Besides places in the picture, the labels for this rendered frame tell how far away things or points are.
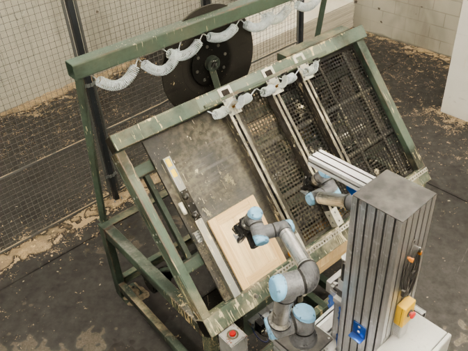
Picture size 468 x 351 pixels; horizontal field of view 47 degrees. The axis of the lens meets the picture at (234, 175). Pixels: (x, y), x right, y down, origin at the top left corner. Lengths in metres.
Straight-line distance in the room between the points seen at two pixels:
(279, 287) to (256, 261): 1.07
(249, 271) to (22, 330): 2.09
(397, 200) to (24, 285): 3.60
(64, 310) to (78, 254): 0.64
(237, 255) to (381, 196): 1.34
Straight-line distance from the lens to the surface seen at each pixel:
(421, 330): 2.91
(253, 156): 3.50
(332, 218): 3.79
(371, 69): 4.36
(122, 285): 4.56
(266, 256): 3.51
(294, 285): 2.44
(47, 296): 4.94
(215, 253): 3.32
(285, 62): 3.81
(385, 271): 2.45
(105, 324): 4.57
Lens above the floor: 3.49
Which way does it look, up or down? 37 degrees down
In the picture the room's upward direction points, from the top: 4 degrees counter-clockwise
